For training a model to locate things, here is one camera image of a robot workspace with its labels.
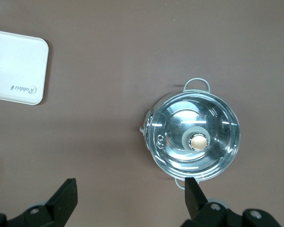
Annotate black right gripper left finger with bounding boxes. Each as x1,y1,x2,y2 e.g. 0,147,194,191
13,179,79,227

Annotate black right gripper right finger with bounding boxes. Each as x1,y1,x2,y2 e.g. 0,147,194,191
181,177,242,227

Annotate cream tray with rabbit print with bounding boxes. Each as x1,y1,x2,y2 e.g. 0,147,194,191
0,28,50,106

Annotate stainless steel pot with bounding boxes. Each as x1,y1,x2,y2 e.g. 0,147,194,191
139,78,241,190

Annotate glass pot lid with knob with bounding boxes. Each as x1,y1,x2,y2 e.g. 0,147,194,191
148,92,241,182

